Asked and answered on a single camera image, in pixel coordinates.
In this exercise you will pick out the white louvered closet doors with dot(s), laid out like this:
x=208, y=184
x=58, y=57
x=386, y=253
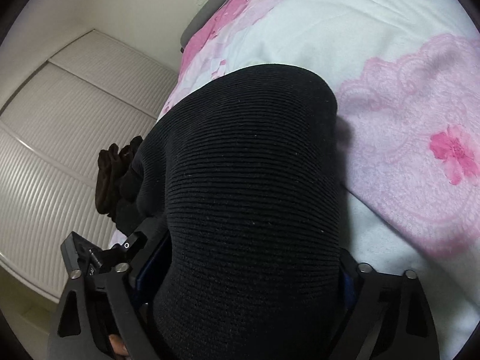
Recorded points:
x=94, y=92

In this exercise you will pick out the black knit pants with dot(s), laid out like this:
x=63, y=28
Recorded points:
x=243, y=171

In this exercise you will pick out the dark brown folded clothes pile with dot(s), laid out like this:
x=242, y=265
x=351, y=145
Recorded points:
x=113, y=164

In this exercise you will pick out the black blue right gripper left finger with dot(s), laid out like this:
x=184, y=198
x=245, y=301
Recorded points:
x=120, y=301

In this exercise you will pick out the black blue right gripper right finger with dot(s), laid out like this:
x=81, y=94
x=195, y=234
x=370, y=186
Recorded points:
x=387, y=316

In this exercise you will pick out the pink floral bed cover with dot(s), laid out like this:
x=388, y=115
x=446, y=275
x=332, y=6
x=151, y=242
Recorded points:
x=405, y=76

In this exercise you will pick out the person's right hand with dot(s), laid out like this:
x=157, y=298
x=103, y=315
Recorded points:
x=118, y=347

